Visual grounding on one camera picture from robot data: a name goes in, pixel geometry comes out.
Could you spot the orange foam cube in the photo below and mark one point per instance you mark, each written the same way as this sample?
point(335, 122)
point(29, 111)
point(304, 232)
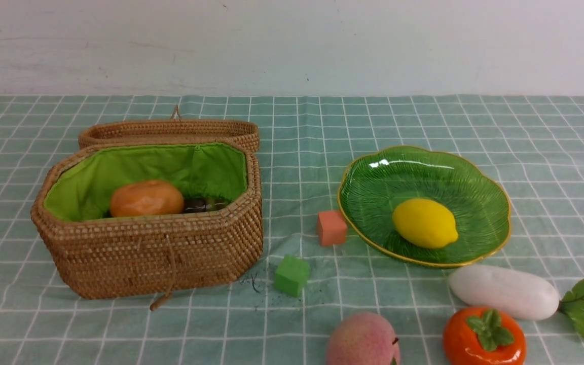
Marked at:
point(331, 228)

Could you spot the yellow toy lemon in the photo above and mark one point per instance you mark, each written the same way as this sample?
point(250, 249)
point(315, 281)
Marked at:
point(425, 223)

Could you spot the woven rattan basket lid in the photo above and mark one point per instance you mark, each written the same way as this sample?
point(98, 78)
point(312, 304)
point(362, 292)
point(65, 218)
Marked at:
point(245, 134)

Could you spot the dark purple toy eggplant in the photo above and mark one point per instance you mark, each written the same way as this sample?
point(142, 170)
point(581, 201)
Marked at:
point(204, 204)

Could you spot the green leaf-shaped glass plate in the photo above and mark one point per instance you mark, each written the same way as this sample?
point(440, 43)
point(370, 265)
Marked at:
point(373, 185)

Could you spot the green foam cube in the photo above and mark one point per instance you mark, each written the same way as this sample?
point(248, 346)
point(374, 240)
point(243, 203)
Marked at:
point(291, 275)

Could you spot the orange toy persimmon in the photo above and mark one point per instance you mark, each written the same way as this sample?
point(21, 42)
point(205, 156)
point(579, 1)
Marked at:
point(483, 335)

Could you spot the brown toy potato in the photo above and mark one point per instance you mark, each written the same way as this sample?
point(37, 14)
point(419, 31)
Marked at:
point(148, 197)

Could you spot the woven rattan basket green lining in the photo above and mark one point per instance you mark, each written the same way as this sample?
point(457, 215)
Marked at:
point(101, 257)

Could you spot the white toy radish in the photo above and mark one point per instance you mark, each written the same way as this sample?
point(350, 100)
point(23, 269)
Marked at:
point(521, 295)

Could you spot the green checkered tablecloth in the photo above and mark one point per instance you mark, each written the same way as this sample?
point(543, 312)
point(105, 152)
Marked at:
point(533, 146)

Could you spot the pink toy peach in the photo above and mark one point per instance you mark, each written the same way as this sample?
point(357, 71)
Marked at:
point(363, 338)

